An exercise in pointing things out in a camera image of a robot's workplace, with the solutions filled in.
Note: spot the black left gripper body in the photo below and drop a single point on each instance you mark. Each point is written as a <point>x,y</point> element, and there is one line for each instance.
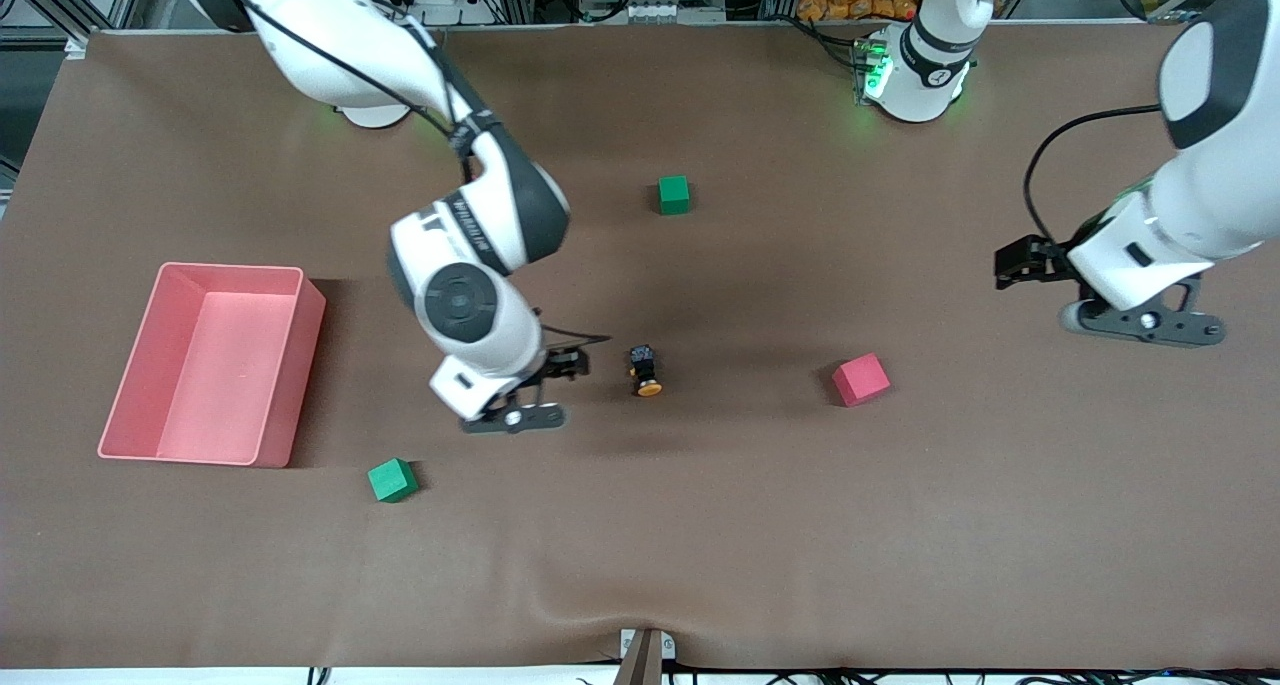
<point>1052,259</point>

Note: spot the orange push button black body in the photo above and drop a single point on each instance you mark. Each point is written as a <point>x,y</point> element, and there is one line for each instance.
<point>645,370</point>

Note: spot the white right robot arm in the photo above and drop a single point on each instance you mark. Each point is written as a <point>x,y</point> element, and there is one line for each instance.
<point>460,305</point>

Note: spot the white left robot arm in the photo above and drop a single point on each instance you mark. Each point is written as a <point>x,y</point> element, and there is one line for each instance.
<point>1200,205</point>

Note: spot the green foam cube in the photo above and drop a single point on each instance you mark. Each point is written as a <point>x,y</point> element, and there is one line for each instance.
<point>674,195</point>
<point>391,481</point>

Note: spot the brown table mat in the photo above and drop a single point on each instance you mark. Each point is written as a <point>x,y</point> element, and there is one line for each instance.
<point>640,525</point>

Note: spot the pink foam cube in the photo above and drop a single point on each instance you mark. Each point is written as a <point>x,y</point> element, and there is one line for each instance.
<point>860,380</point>

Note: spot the pink plastic bin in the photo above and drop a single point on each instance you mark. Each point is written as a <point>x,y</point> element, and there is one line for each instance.
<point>220,395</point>

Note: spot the white terminal block row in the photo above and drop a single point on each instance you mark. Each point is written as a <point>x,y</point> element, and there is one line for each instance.
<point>655,11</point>

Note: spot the white table corner clamp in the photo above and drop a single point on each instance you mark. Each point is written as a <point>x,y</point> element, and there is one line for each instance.
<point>77,47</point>

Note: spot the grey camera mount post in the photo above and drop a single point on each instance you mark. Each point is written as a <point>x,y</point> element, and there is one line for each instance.
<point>640,665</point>

